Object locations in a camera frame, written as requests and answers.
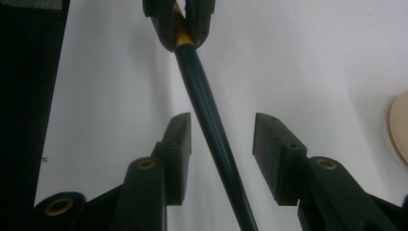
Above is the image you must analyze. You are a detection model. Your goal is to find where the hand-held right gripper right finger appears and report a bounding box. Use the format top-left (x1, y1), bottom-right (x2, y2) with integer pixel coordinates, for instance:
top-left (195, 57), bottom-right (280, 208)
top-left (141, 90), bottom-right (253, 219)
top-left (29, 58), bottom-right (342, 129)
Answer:
top-left (251, 112), bottom-right (400, 231)

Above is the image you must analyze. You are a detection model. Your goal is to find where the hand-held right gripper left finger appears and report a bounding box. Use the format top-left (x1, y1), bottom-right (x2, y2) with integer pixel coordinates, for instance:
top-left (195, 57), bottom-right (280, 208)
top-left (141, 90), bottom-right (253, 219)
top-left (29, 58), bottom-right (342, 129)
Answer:
top-left (109, 112), bottom-right (192, 231)

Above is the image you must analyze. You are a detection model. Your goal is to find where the makeup brush with gold ferrule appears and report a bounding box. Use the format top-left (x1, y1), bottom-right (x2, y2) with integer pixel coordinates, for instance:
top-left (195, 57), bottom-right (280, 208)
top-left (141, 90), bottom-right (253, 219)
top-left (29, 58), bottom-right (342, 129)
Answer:
top-left (172, 1), bottom-right (260, 231)

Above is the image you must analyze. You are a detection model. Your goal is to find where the ribbed wooden cup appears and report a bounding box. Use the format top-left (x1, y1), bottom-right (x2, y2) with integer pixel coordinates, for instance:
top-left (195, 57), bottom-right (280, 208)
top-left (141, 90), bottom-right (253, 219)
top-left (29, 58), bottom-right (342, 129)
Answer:
top-left (388, 90), bottom-right (408, 166)

